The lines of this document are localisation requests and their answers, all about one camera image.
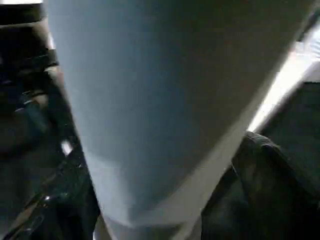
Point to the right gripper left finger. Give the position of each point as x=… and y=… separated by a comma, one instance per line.
x=57, y=207

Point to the white plastic table leg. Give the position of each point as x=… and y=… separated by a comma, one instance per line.
x=162, y=100

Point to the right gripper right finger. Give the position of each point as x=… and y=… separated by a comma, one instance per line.
x=262, y=200

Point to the white plastic table top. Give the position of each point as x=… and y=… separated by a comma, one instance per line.
x=282, y=87

